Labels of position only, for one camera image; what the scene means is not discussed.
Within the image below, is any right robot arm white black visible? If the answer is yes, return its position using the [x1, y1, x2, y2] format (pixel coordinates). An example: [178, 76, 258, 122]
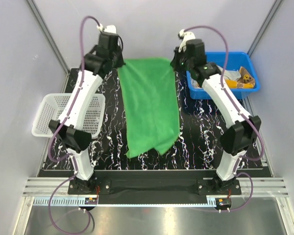
[171, 39, 261, 194]

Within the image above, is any left aluminium frame post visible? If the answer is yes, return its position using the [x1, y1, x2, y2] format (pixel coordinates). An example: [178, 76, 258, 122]
[24, 0, 71, 71]

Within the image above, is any aluminium frame post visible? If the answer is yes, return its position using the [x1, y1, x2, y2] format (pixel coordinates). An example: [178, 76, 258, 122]
[24, 0, 71, 71]
[247, 0, 284, 57]

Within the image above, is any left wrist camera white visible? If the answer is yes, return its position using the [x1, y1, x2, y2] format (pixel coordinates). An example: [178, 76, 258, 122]
[97, 24, 118, 36]

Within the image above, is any black marble pattern mat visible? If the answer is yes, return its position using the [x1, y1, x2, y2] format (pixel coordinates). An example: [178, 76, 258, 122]
[38, 67, 271, 177]

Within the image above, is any blue plastic bin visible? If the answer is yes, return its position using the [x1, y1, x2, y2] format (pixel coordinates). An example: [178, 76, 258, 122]
[186, 51, 261, 100]

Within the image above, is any small circuit board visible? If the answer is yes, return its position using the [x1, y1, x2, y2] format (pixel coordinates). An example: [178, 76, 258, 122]
[216, 198, 232, 208]
[85, 197, 98, 205]

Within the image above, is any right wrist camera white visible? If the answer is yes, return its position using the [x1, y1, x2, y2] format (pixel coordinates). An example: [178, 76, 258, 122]
[178, 29, 196, 52]

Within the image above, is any left small circuit board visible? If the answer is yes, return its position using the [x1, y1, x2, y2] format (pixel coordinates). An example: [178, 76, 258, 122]
[85, 197, 98, 205]

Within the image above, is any brown yellow towel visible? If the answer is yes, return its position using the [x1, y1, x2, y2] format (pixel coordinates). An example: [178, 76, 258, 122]
[225, 67, 256, 89]

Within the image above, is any right small circuit board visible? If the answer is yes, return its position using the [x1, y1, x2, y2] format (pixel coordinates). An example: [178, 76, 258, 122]
[216, 198, 232, 208]

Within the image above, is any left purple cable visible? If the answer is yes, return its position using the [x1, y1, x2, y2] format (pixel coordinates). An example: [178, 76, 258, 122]
[48, 16, 103, 233]

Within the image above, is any light grey towel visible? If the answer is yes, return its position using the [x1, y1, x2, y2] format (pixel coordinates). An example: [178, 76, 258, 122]
[191, 70, 241, 88]

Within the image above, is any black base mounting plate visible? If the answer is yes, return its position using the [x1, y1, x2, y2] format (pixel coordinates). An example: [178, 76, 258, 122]
[68, 170, 242, 206]

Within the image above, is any white perforated plastic basket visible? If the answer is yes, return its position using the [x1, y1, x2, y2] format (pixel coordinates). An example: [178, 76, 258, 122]
[31, 93, 105, 139]

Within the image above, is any aluminium rail front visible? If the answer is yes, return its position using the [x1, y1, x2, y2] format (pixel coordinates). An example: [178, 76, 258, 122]
[23, 177, 289, 197]

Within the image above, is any green microfiber towel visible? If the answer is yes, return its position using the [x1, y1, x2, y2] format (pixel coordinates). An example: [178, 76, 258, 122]
[118, 57, 180, 159]

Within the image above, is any purple cable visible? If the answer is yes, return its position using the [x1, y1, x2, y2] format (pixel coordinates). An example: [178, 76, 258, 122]
[183, 25, 264, 212]
[48, 16, 103, 233]

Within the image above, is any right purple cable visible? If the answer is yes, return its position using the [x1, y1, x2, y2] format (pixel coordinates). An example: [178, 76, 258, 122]
[183, 25, 264, 212]

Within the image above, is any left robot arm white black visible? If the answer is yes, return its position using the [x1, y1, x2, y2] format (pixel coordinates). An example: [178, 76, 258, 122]
[49, 32, 124, 194]

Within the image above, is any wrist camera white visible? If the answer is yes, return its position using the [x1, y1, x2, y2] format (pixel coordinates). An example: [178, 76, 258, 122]
[97, 24, 118, 36]
[178, 29, 196, 52]

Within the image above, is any right aluminium frame post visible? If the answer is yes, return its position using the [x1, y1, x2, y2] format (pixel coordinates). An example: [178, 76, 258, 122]
[247, 0, 284, 57]

